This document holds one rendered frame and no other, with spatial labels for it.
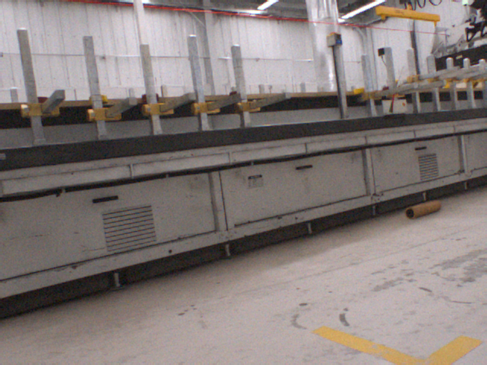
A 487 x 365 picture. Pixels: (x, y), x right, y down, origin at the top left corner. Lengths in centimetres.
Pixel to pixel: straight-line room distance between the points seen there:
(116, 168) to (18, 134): 44
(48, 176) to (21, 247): 38
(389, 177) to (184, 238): 173
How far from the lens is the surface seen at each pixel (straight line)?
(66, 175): 190
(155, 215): 226
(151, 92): 204
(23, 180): 188
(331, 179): 297
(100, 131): 193
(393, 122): 306
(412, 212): 314
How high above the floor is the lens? 54
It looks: 3 degrees down
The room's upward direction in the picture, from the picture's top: 8 degrees counter-clockwise
